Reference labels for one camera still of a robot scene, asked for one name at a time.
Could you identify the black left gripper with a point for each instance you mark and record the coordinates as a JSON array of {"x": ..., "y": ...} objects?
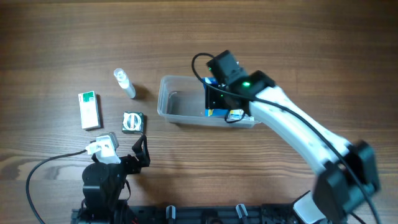
[{"x": 132, "y": 160}]

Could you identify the blue VapoDrops lozenge box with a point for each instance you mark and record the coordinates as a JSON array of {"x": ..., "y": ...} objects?
[{"x": 215, "y": 104}]

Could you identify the white green Panadol box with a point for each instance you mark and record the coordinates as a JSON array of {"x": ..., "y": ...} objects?
[{"x": 90, "y": 118}]

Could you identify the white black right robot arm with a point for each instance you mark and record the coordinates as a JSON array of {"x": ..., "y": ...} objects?
[{"x": 346, "y": 173}]

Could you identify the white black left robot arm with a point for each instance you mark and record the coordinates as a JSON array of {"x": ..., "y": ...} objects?
[{"x": 104, "y": 179}]

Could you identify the white medicine box in container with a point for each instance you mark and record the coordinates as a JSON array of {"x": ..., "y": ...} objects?
[{"x": 237, "y": 115}]

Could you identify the clear plastic container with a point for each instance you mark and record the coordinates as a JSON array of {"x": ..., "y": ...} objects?
[{"x": 182, "y": 100}]

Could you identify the green Zam-Buk ointment box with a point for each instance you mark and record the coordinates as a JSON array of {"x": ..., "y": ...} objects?
[{"x": 133, "y": 122}]

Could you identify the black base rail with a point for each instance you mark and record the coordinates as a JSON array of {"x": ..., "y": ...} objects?
[{"x": 263, "y": 214}]

